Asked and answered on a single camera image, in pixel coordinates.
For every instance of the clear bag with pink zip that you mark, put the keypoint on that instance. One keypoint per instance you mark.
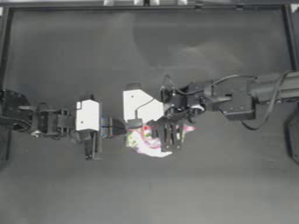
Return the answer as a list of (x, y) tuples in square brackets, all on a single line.
[(149, 148)]

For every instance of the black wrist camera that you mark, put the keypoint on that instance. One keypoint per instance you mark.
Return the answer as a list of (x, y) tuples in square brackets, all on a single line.
[(83, 136), (135, 124)]

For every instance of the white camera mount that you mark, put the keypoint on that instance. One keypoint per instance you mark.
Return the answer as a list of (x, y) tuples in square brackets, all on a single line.
[(149, 112), (87, 115)]

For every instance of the black metal frame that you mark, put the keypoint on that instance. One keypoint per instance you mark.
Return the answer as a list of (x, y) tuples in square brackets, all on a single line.
[(116, 6)]

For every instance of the grey metal bracket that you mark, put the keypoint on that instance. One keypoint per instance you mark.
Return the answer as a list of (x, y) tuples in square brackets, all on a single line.
[(153, 2), (108, 2), (137, 2)]

